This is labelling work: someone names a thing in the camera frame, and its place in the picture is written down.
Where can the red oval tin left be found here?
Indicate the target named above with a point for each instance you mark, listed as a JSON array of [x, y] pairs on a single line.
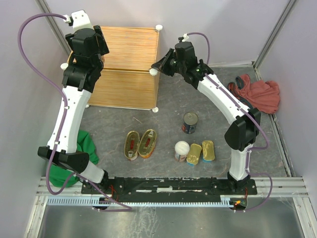
[[131, 145]]

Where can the red cloth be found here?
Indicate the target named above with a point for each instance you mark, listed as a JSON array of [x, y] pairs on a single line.
[[265, 96]]

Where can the dark blue round can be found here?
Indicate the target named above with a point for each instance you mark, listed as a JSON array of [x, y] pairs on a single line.
[[190, 120]]

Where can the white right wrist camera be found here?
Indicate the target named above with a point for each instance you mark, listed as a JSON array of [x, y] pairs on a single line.
[[183, 38]]

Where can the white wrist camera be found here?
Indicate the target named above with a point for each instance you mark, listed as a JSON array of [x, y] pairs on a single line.
[[78, 20], [183, 38]]

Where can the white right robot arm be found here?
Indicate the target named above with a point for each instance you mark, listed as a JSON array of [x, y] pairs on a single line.
[[243, 121]]

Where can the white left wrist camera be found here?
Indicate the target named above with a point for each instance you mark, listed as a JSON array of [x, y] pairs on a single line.
[[78, 20]]

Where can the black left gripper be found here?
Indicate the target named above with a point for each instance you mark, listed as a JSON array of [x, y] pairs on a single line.
[[103, 48]]

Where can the gold rectangular tin right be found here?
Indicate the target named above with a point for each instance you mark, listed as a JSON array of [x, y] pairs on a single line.
[[208, 154]]

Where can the gold rectangular tin left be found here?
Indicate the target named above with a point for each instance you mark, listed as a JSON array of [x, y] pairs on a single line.
[[194, 154]]

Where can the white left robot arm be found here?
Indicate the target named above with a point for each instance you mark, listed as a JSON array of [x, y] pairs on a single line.
[[80, 75]]

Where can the gold rectangular tin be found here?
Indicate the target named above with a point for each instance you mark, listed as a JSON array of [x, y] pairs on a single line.
[[208, 154], [194, 154]]

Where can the green cloth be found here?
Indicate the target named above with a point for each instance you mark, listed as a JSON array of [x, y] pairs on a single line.
[[86, 150]]

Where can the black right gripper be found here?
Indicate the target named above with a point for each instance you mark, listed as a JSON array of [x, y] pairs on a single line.
[[161, 65]]

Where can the red oval tin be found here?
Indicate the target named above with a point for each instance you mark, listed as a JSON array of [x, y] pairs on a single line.
[[131, 145], [147, 143]]

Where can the wooden cube cabinet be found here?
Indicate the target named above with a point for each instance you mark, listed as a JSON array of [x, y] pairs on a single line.
[[126, 80]]

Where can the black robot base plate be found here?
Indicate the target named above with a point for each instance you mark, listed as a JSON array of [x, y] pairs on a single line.
[[165, 190]]

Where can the red oval tin right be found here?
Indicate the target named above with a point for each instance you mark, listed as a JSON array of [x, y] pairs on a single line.
[[147, 143]]

